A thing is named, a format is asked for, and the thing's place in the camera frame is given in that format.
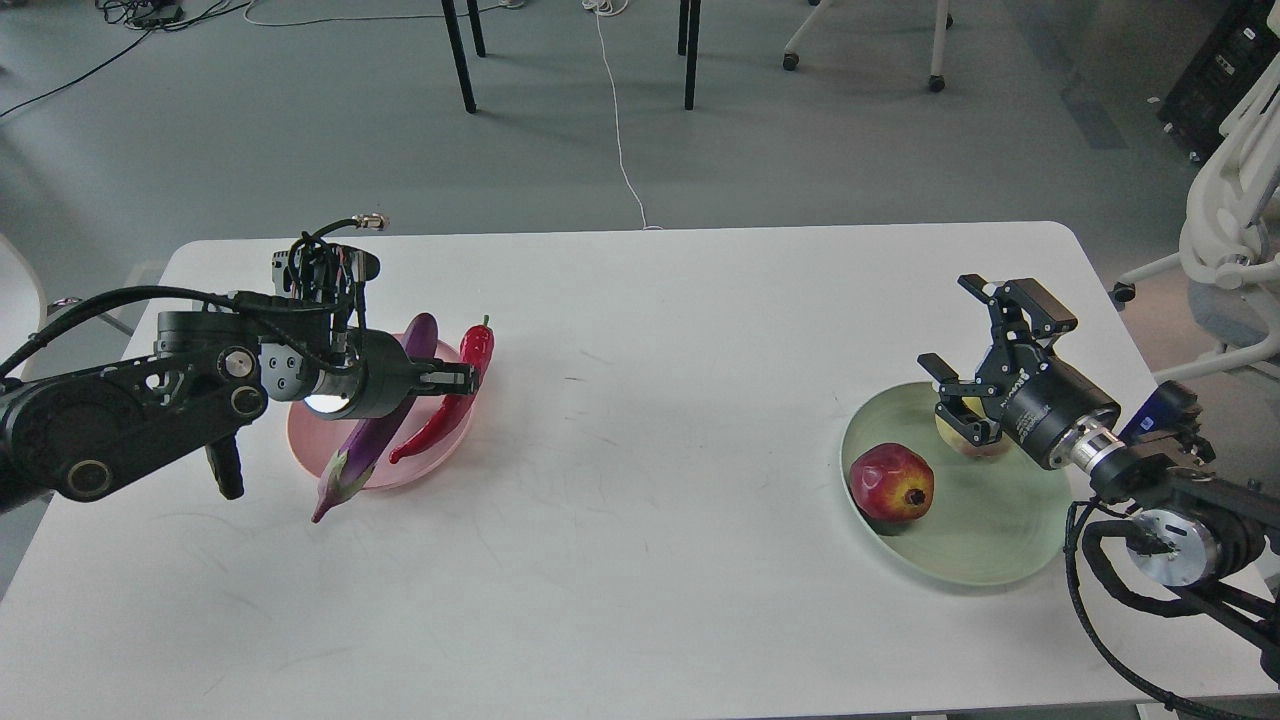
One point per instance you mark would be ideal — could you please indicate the black computer case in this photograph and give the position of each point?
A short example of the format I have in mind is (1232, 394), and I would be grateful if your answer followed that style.
(1230, 61)

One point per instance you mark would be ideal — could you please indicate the red chili pepper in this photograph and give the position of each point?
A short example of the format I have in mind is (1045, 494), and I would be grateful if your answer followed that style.
(476, 349)

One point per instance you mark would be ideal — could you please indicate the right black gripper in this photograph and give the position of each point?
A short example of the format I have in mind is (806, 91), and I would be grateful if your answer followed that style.
(1033, 397)

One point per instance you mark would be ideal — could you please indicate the white chair base with casters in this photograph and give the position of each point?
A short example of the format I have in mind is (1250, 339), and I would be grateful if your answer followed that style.
(943, 22)

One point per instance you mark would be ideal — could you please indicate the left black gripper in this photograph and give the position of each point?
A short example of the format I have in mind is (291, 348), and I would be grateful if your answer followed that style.
(385, 378)

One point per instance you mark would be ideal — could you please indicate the green plate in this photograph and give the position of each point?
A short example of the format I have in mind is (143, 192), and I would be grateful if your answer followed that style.
(994, 520)

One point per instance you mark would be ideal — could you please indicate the purple eggplant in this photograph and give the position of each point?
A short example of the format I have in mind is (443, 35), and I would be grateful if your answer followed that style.
(350, 466)

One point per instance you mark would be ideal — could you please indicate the grey chair at left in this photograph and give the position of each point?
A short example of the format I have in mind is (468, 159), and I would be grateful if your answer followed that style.
(26, 307)

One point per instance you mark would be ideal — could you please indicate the white office chair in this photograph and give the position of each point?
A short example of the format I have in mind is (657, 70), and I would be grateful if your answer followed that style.
(1227, 247)

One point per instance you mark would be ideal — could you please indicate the pink plate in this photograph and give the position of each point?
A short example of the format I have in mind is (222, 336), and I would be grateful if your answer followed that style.
(313, 441)

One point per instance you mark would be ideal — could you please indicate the red pomegranate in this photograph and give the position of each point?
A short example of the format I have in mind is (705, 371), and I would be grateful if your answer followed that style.
(892, 484)

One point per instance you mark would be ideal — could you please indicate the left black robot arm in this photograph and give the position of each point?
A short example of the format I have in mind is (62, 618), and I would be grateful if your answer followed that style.
(216, 368)

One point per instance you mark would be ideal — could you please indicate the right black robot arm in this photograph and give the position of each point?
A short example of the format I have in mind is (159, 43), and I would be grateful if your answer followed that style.
(1160, 536)

